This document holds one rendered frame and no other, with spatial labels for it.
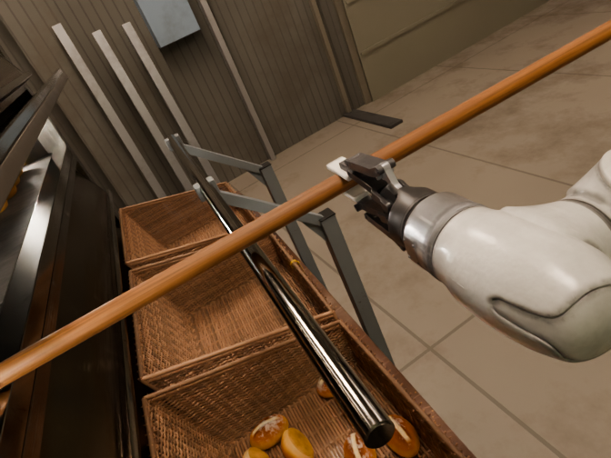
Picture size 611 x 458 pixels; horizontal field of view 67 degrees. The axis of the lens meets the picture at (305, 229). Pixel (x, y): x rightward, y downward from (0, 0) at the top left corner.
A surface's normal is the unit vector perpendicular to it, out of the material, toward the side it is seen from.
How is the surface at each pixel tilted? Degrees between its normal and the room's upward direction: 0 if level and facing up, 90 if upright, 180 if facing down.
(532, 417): 0
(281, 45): 90
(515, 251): 18
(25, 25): 90
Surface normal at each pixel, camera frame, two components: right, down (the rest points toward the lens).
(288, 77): 0.44, 0.33
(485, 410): -0.35, -0.79
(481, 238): -0.68, -0.52
